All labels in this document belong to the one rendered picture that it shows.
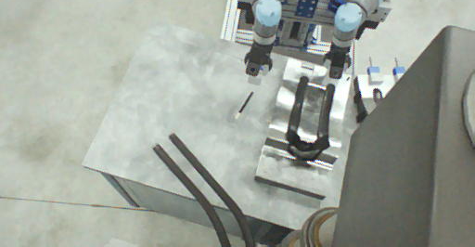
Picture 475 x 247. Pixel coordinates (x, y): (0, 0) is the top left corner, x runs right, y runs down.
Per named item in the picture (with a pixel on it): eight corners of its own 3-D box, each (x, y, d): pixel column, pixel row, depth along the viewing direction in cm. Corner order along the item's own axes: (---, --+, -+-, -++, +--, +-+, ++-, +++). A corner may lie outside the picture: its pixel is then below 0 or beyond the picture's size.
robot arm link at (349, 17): (369, 8, 117) (352, 28, 115) (363, 28, 127) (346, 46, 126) (348, -6, 119) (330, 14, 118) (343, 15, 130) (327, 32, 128)
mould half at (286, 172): (284, 70, 165) (289, 51, 153) (344, 86, 163) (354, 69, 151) (253, 180, 144) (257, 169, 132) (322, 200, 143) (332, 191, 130)
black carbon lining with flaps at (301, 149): (298, 77, 156) (303, 64, 147) (338, 87, 155) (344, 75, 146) (277, 156, 141) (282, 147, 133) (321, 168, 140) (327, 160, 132)
